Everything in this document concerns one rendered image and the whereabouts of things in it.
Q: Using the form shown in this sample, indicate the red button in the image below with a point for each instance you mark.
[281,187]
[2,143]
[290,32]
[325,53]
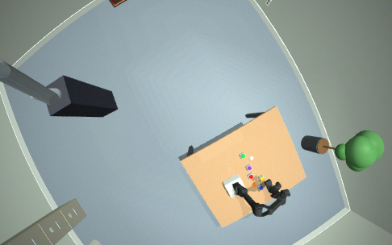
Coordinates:
[250,176]

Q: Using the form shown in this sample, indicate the purple button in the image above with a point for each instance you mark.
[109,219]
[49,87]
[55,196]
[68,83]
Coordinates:
[248,167]

